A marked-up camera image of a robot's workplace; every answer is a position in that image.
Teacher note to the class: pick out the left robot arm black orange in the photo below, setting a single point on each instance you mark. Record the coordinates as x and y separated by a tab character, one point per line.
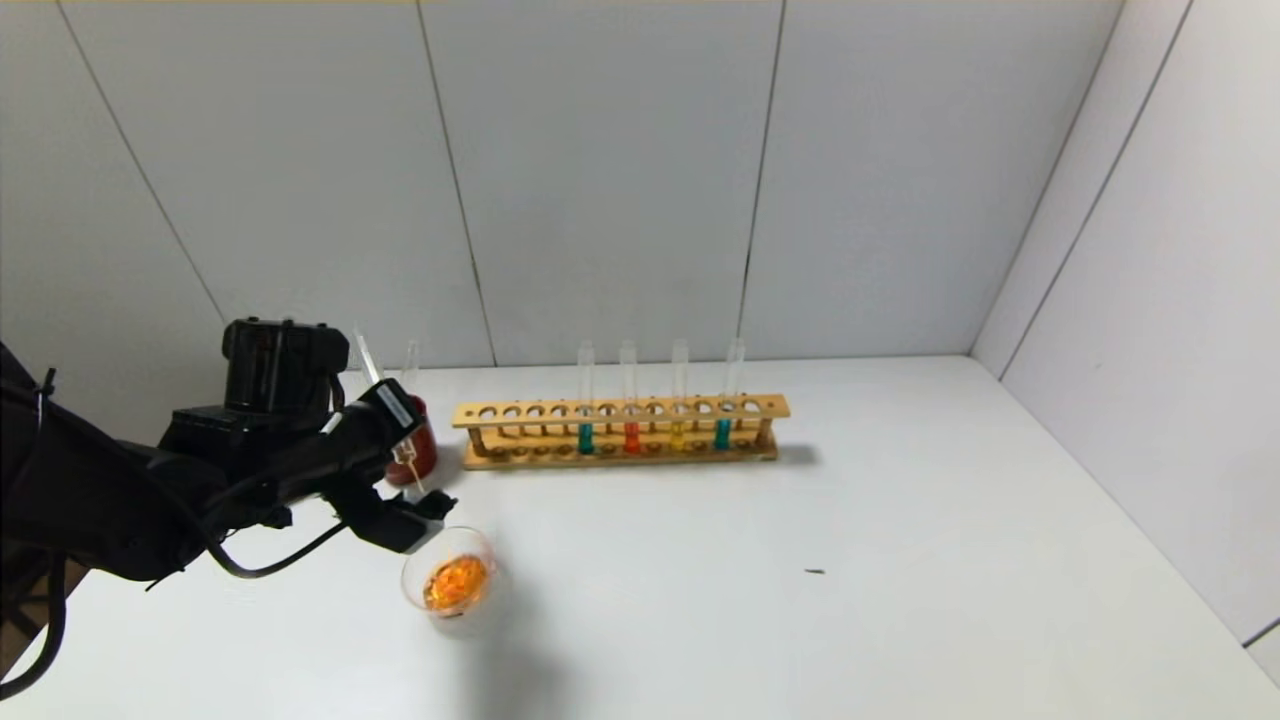
90	500

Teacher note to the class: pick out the clear glass beaker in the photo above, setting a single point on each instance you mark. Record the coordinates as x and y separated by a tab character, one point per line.
455	590

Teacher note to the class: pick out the teal pigment test tube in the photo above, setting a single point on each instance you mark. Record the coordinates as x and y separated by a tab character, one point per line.
722	435
586	440

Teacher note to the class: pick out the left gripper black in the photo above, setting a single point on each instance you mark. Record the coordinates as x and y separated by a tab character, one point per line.
397	410

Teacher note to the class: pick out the red pigment test tube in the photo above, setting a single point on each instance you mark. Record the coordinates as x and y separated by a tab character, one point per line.
631	438
411	370

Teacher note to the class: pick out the yellow pigment test tube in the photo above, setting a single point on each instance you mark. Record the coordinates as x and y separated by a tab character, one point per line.
678	437
369	360

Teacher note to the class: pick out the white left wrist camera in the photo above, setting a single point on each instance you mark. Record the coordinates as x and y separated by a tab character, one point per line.
400	525

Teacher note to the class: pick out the dark red cup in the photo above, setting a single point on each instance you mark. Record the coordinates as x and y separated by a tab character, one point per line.
426	450

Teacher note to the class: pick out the wooden test tube rack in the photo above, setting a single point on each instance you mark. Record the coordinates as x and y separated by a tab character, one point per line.
620	411

